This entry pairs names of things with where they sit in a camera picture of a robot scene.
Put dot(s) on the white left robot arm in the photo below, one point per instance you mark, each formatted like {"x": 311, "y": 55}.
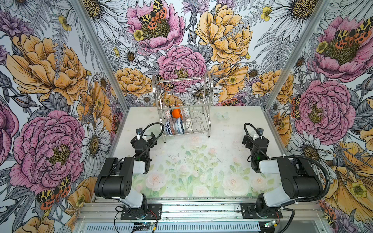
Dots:
{"x": 115, "y": 179}

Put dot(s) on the aluminium right corner post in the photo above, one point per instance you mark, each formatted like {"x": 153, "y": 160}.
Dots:
{"x": 314, "y": 21}

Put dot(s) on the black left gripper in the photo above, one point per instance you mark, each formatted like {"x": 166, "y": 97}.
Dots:
{"x": 152, "y": 141}

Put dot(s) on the aluminium left corner post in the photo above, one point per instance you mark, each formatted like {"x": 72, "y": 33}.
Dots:
{"x": 90, "y": 33}

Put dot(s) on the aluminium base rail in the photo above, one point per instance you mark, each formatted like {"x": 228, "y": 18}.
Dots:
{"x": 195, "y": 215}

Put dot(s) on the aluminium corner post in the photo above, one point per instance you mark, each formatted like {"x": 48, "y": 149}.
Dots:
{"x": 90, "y": 33}
{"x": 314, "y": 21}

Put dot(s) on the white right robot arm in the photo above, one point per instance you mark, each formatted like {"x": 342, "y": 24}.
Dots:
{"x": 298, "y": 180}

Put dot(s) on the blue floral white bowl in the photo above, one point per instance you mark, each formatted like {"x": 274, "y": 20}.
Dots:
{"x": 178, "y": 126}

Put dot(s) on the grey dotted white bowl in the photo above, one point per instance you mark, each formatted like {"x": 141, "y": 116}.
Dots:
{"x": 188, "y": 125}

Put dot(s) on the chrome wire dish rack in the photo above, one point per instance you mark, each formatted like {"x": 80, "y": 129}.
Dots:
{"x": 195, "y": 93}

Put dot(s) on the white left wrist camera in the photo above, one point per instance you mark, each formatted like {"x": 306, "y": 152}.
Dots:
{"x": 140, "y": 134}

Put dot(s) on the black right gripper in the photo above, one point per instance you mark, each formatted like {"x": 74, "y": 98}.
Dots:
{"x": 248, "y": 142}

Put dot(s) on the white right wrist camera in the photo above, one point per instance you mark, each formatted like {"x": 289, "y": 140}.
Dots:
{"x": 258, "y": 134}

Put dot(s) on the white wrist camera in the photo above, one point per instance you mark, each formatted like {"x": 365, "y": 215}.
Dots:
{"x": 140, "y": 134}
{"x": 258, "y": 134}

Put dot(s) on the plain orange bowl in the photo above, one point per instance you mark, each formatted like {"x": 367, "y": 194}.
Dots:
{"x": 177, "y": 113}

